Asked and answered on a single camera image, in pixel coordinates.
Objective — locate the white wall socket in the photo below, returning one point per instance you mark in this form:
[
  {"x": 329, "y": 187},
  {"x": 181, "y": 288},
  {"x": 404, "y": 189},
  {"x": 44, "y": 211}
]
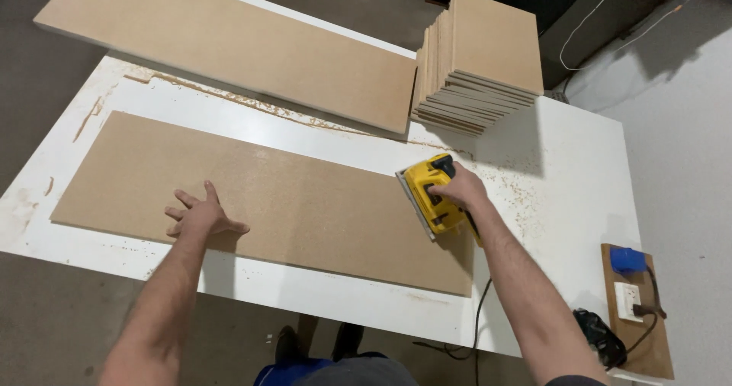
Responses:
[{"x": 626, "y": 300}]

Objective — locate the blue plastic box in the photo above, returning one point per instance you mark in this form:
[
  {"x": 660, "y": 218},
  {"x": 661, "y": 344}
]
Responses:
[{"x": 627, "y": 260}]

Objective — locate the yellow electric jigsaw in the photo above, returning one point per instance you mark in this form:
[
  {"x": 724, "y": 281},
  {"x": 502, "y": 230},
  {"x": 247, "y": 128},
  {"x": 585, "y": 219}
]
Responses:
[{"x": 426, "y": 194}]

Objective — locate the small wooden socket board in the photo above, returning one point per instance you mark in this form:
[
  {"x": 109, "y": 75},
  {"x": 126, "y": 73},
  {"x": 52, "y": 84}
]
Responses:
[{"x": 655, "y": 346}]

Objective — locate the thin brown fibreboard sheet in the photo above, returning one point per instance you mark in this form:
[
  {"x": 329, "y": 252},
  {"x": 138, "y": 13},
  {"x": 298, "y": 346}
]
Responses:
[{"x": 320, "y": 214}]

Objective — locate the black shoe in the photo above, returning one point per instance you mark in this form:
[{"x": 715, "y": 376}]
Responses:
[{"x": 286, "y": 346}]

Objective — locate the person's blue trousers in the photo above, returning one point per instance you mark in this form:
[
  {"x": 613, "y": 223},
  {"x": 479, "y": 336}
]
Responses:
[{"x": 286, "y": 373}]

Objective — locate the person's right hand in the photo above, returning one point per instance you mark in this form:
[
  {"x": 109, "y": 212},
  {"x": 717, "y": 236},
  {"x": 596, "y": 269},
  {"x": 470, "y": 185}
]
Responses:
[{"x": 464, "y": 188}]

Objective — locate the stack of square fibreboard panels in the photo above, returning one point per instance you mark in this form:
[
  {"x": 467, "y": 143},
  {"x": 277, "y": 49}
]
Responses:
[{"x": 492, "y": 42}]

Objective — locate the long thick fibreboard plank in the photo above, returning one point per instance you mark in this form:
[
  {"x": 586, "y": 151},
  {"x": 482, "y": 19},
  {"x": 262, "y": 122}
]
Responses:
[{"x": 229, "y": 48}]

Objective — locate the person's left hand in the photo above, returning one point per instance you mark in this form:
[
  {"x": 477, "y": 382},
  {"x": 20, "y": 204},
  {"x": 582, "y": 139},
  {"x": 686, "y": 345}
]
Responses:
[{"x": 200, "y": 220}]

